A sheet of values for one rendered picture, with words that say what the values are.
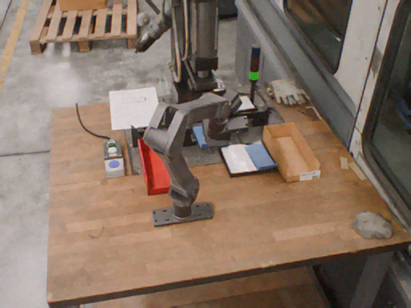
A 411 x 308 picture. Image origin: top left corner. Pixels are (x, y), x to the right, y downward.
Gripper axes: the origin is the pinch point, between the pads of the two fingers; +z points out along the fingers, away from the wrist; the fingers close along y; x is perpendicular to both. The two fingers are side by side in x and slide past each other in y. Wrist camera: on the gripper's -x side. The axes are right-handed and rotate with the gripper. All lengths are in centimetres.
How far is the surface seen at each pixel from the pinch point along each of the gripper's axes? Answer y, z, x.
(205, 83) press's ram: 19.8, -9.1, -0.5
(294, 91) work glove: 32, 25, -47
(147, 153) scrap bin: 6.6, 15.5, 21.7
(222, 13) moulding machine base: 246, 217, -89
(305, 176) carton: -15.3, 2.9, -31.4
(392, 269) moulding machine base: -50, 11, -56
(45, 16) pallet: 267, 223, 88
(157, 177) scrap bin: -6.2, 9.5, 19.7
